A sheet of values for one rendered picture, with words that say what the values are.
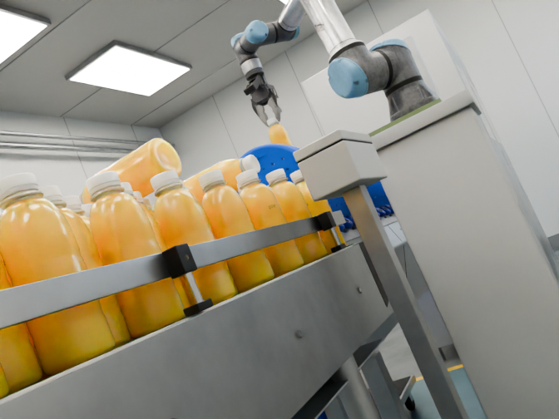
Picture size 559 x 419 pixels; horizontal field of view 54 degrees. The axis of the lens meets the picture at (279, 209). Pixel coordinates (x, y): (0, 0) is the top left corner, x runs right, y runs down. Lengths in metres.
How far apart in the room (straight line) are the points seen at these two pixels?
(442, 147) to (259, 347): 0.95
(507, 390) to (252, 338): 1.02
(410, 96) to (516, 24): 5.00
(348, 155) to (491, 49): 5.60
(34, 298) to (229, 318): 0.25
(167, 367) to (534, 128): 6.02
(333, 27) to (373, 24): 5.17
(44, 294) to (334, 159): 0.62
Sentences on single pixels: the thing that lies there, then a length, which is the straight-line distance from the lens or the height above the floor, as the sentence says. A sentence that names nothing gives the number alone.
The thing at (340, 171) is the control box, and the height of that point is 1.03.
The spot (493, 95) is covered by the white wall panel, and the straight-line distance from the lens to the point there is 6.47.
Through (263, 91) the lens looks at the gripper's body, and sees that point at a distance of 2.09.
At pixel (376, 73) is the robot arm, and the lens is 1.60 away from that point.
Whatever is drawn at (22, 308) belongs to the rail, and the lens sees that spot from 0.51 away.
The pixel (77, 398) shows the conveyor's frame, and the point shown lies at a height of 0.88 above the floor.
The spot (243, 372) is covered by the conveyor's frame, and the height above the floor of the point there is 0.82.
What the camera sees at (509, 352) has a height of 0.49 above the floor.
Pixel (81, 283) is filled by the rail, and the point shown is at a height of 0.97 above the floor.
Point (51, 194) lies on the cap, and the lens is 0.66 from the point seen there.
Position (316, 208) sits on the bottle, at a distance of 1.18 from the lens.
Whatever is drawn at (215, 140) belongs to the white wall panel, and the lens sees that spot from 7.43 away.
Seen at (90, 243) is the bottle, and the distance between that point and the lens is 0.65.
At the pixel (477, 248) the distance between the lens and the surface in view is 1.53.
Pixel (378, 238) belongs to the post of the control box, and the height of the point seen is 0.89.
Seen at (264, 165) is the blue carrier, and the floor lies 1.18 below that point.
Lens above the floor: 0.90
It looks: 6 degrees up
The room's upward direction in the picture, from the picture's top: 23 degrees counter-clockwise
